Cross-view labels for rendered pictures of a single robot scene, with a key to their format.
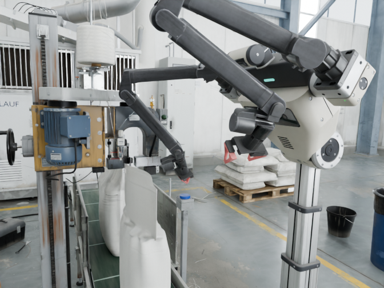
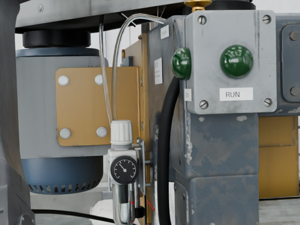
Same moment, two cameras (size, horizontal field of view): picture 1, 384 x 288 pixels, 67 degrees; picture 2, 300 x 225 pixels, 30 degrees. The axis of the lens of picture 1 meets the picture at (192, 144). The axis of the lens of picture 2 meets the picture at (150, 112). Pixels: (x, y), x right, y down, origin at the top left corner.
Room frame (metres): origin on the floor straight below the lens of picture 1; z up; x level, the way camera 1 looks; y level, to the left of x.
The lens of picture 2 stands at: (1.72, -0.33, 1.27)
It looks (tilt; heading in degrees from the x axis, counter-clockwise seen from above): 3 degrees down; 107
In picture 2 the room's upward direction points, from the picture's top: 1 degrees counter-clockwise
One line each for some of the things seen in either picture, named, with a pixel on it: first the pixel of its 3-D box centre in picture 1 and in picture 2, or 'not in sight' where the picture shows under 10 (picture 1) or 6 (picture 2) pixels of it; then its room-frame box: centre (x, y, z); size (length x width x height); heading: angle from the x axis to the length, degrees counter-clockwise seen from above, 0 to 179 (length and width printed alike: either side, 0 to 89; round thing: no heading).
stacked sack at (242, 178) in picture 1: (252, 175); not in sight; (4.17, -0.91, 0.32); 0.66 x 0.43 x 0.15; 117
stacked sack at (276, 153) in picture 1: (275, 154); not in sight; (4.65, -1.37, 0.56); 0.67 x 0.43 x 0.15; 25
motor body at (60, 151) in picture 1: (63, 136); (59, 119); (1.27, 0.57, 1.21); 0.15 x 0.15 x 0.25
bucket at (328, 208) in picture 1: (339, 222); not in sight; (2.98, -1.63, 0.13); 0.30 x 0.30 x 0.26
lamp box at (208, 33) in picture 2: (162, 116); (228, 63); (1.64, 0.18, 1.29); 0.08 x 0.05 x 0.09; 25
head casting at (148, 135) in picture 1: (131, 127); (285, 125); (1.68, 0.36, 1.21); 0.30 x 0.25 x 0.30; 25
